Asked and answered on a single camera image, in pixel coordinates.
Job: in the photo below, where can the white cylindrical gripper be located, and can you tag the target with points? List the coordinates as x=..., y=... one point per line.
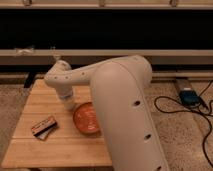
x=64, y=92

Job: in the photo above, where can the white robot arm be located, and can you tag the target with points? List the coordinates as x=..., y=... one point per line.
x=117, y=93

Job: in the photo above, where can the orange ceramic bowl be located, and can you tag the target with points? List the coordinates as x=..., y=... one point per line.
x=85, y=120

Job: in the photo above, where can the small colourful card box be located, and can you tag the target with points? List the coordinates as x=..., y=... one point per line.
x=42, y=129

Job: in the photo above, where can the wooden board table top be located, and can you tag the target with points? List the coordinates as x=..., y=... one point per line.
x=64, y=147

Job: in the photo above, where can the white plastic wrap scrap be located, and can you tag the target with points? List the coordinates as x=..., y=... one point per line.
x=24, y=51

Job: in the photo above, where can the blue power adapter box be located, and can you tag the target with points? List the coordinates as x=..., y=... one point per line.
x=189, y=97

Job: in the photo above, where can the long metal rail shelf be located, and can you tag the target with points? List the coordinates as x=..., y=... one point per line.
x=80, y=57

